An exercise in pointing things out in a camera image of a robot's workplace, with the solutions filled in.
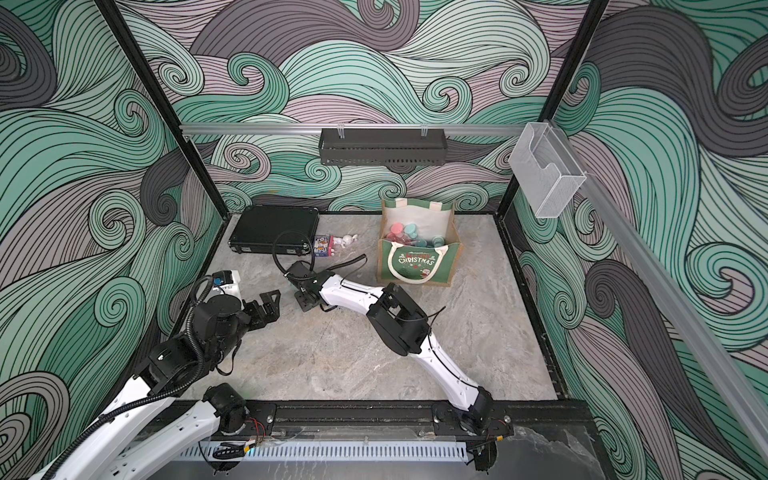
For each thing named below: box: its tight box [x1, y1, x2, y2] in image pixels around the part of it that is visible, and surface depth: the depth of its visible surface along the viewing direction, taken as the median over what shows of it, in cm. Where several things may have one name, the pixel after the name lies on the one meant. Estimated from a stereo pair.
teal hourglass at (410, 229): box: [404, 223, 418, 239], surface depth 101 cm
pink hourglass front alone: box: [387, 222, 410, 243], surface depth 102 cm
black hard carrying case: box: [228, 205, 320, 256], surface depth 115 cm
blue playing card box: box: [314, 235, 329, 257], surface depth 109 cm
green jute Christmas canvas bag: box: [377, 198, 463, 287], surface depth 95 cm
